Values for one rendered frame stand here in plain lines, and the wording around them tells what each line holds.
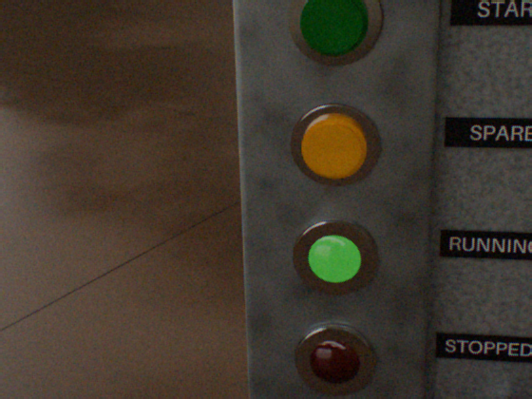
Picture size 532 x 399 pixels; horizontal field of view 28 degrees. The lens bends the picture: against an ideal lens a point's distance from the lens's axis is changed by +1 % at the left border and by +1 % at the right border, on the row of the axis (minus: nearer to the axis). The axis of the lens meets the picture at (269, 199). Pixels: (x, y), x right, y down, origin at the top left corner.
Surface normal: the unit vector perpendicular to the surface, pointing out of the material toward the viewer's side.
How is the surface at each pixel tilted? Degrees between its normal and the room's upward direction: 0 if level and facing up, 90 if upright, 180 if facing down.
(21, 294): 0
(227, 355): 0
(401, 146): 90
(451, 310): 90
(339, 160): 90
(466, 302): 90
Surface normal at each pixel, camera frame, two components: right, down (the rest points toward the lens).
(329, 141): -0.13, 0.40
